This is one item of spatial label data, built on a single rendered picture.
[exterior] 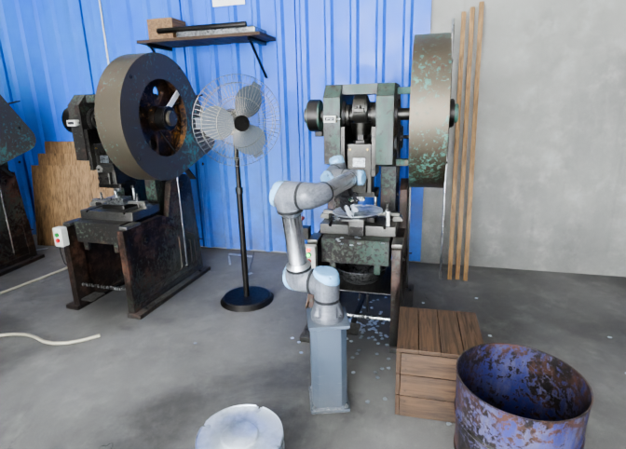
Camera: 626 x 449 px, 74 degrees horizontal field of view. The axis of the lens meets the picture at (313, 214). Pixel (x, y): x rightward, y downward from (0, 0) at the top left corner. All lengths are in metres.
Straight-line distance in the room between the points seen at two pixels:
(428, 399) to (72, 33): 4.36
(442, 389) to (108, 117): 2.28
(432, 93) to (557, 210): 2.06
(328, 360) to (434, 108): 1.25
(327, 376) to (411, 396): 0.39
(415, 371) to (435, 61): 1.41
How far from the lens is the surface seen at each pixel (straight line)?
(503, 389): 1.96
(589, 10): 3.82
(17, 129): 4.52
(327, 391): 2.11
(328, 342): 1.96
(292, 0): 3.85
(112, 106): 2.73
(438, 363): 2.00
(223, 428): 1.64
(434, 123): 2.07
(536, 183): 3.78
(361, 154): 2.44
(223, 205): 4.14
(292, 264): 1.89
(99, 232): 3.24
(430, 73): 2.12
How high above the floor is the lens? 1.40
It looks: 15 degrees down
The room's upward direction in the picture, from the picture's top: 2 degrees counter-clockwise
